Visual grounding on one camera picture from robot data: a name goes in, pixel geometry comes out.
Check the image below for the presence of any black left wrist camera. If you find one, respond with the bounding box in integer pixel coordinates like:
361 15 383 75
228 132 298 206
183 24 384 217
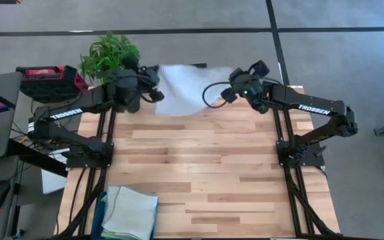
149 89 165 103

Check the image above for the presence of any black perforated computer case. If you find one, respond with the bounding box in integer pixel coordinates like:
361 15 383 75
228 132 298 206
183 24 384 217
138 63 208 69

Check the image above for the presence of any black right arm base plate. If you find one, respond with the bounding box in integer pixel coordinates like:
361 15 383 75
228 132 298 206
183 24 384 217
276 139 326 168

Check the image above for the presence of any grey waffle towel with label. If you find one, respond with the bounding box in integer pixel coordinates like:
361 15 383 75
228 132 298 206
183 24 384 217
101 185 159 240

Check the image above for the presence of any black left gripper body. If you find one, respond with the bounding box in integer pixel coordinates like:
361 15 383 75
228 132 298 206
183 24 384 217
109 55 161 113

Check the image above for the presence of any red and black toolbox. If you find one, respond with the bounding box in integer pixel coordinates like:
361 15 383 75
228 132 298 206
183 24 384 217
15 65 89 103

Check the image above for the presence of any green leafy plant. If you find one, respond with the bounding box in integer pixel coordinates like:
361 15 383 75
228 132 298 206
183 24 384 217
78 31 142 86

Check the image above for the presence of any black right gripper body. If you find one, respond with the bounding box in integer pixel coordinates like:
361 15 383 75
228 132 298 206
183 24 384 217
229 59 273 115

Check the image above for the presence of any black right camera cable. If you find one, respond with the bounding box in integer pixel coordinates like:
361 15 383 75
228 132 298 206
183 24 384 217
201 81 231 109

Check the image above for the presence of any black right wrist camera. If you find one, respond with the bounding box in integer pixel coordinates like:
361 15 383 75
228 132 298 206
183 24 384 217
221 87 238 103

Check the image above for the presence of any teal plastic bin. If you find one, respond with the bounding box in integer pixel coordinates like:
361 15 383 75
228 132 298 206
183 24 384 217
90 190 159 240

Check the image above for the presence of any pale grey microfiber towel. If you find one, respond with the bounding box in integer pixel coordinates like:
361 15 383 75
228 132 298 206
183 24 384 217
154 63 235 117

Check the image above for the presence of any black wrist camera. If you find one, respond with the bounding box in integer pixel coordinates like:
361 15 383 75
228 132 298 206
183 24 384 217
221 87 238 103
149 89 165 103

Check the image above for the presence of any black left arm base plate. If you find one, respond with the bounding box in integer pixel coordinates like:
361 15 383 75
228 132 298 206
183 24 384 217
65 142 115 169

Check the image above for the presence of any black aluminium table frame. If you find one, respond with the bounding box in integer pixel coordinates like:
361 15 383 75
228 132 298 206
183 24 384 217
57 85 343 240

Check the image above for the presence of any white box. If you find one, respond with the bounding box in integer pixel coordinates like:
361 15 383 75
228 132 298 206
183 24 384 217
40 149 67 195

